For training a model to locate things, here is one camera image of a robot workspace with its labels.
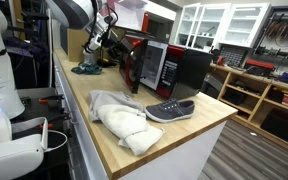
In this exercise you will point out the white glass door cabinet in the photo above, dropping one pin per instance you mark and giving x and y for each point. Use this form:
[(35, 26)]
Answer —
[(227, 23)]

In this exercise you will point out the black side cart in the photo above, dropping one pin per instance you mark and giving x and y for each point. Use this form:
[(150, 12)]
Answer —
[(34, 110)]

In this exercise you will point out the white small container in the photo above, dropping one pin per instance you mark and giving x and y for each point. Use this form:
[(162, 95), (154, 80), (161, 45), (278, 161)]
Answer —
[(90, 58)]

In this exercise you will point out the grey bin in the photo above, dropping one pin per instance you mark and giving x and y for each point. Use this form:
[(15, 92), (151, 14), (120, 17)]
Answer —
[(212, 85)]

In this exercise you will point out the grey hoodie cloth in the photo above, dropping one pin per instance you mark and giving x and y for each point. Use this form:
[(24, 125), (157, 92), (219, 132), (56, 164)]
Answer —
[(107, 98)]

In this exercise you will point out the red microwave door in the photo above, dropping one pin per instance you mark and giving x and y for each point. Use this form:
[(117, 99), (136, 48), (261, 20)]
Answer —
[(134, 73)]

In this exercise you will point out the teal crumpled cloth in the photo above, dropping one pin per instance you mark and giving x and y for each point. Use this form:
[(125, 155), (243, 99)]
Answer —
[(87, 69)]

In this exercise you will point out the black storage box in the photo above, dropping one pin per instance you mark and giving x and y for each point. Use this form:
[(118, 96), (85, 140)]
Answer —
[(280, 126)]

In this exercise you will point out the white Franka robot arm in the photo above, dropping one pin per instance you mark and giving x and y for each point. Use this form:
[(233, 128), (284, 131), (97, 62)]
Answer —
[(0, 66)]

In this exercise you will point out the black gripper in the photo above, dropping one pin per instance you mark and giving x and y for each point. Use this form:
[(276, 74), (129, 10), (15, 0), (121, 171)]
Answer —
[(117, 45)]

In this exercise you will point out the white counter cabinet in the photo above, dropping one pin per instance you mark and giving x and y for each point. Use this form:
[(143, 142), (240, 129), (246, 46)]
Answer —
[(184, 160)]

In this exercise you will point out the clear plastic storage bin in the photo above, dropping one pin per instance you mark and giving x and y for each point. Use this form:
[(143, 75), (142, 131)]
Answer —
[(127, 15)]

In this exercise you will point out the red black toolbox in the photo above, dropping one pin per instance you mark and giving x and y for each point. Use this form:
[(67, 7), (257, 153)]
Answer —
[(259, 64)]

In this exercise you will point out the black small parts organizer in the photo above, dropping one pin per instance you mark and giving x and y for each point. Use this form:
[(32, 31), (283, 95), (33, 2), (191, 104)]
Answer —
[(232, 55)]

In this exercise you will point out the black equipment rack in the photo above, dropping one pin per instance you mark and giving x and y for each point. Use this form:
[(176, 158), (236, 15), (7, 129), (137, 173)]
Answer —
[(30, 50)]

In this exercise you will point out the black pegboard tool rack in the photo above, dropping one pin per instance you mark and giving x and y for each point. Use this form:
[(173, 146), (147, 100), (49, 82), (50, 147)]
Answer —
[(284, 30)]

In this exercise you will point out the yellow black clamp tool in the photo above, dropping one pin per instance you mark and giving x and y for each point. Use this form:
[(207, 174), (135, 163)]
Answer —
[(104, 62)]

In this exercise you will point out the white folded towel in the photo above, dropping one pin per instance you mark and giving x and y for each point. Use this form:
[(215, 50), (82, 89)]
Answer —
[(130, 130)]

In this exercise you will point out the grey canvas shoe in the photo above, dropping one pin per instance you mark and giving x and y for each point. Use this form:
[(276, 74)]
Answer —
[(170, 111)]

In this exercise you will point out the tan wooden box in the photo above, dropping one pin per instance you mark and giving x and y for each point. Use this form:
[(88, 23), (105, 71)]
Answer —
[(75, 43)]

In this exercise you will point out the wooden shelf unit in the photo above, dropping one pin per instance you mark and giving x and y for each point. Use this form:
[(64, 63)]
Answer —
[(257, 100)]

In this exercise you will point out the orange black hand tool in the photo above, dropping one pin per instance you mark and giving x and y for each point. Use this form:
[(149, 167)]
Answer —
[(45, 126), (44, 100)]

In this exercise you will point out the red black microwave body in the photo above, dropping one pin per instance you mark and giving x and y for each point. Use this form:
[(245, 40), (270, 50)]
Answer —
[(190, 66)]

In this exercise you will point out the red small device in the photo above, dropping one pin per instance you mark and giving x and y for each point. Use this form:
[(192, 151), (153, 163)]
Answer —
[(220, 60)]

